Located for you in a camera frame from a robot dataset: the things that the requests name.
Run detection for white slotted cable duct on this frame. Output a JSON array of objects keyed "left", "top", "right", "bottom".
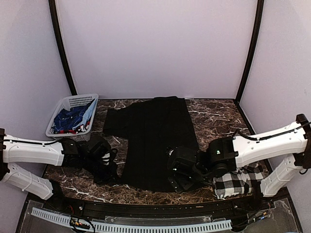
[{"left": 31, "top": 208, "right": 232, "bottom": 233}]

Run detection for left black frame post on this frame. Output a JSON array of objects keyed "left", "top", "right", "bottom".
[{"left": 48, "top": 0, "right": 78, "bottom": 96}]

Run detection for black long sleeve shirt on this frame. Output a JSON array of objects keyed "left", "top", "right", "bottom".
[{"left": 103, "top": 97, "right": 199, "bottom": 192}]

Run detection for black front rail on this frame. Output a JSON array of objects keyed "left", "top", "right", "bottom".
[{"left": 44, "top": 196, "right": 268, "bottom": 219}]

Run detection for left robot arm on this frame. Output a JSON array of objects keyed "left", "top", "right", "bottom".
[{"left": 0, "top": 129, "right": 119, "bottom": 212}]

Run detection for grey plastic laundry basket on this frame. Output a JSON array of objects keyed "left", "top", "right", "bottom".
[{"left": 45, "top": 94, "right": 99, "bottom": 141}]

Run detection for right black frame post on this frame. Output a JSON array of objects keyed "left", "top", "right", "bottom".
[{"left": 235, "top": 0, "right": 264, "bottom": 104}]

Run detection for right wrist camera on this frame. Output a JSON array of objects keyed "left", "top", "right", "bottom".
[{"left": 166, "top": 147, "right": 175, "bottom": 158}]

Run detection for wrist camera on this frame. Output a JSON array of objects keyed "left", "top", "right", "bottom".
[
  {"left": 102, "top": 148, "right": 118, "bottom": 166},
  {"left": 166, "top": 147, "right": 175, "bottom": 158}
]

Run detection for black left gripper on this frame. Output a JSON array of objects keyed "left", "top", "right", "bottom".
[{"left": 83, "top": 155, "right": 122, "bottom": 185}]

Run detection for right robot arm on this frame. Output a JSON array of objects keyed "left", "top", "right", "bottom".
[{"left": 167, "top": 114, "right": 311, "bottom": 211}]

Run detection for black frame post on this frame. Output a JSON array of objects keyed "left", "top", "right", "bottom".
[
  {"left": 235, "top": 0, "right": 264, "bottom": 104},
  {"left": 48, "top": 0, "right": 78, "bottom": 96}
]

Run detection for black white plaid shirt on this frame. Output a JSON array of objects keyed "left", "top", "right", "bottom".
[{"left": 213, "top": 162, "right": 267, "bottom": 200}]

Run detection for blue clothes in basket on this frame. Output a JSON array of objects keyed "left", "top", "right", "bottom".
[{"left": 52, "top": 99, "right": 96, "bottom": 134}]

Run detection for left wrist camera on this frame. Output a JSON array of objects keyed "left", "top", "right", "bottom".
[{"left": 102, "top": 148, "right": 118, "bottom": 166}]

